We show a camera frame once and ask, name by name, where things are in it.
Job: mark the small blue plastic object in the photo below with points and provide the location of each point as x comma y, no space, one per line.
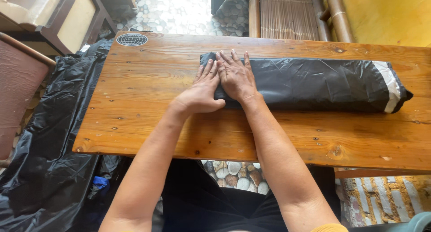
100,183

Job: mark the person's right hand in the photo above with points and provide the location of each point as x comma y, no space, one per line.
237,80

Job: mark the person's black trousers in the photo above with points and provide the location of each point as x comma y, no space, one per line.
208,201

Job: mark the teal rounded object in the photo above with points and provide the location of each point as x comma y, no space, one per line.
419,222

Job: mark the cream cushioned wooden armchair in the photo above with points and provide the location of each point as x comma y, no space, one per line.
50,16

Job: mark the large black plastic sheet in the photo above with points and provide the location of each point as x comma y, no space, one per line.
50,141

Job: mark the oval globe sticker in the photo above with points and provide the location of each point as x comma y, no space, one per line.
132,39

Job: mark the bamboo chair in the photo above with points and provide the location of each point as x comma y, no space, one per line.
293,13

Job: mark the person's yellow sleeve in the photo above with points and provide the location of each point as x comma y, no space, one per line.
329,228

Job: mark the black plastic bag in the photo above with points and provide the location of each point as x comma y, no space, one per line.
320,84

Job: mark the person's left hand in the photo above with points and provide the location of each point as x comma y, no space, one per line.
198,97

